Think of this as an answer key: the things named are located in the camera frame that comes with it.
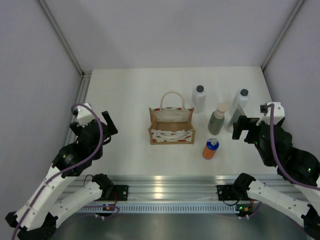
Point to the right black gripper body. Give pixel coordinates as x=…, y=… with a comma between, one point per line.
x=257, y=141

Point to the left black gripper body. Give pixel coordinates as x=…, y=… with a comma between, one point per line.
x=76, y=128

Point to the large white bottle grey cap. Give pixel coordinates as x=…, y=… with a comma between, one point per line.
x=241, y=98

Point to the grey pump bottle beige top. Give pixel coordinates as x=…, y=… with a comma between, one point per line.
x=217, y=119

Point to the orange bottle blue cap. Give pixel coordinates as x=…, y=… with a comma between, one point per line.
x=210, y=148

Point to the patterned canvas bag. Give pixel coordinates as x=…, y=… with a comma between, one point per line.
x=171, y=125

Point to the small white bottle grey cap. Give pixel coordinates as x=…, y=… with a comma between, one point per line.
x=198, y=98

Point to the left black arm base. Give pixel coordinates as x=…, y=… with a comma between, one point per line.
x=119, y=193

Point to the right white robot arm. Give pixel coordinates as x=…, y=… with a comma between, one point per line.
x=299, y=167

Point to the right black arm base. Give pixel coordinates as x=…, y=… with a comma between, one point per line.
x=225, y=193

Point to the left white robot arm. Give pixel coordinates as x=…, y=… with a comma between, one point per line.
x=44, y=212

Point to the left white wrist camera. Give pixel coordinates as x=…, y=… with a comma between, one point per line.
x=83, y=115

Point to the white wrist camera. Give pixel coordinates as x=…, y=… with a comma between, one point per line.
x=273, y=112
x=83, y=115

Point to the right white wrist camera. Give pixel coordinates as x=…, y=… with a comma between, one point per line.
x=273, y=112

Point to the aluminium mounting rail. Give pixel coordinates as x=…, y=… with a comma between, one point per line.
x=182, y=188

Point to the white slotted cable duct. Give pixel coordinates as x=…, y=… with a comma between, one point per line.
x=176, y=208

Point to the left aluminium frame post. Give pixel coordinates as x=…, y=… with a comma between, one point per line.
x=44, y=7

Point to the aluminium frame post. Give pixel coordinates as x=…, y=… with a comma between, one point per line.
x=44, y=7
x=298, y=5

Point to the right aluminium frame post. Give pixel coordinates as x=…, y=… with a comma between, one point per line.
x=298, y=5

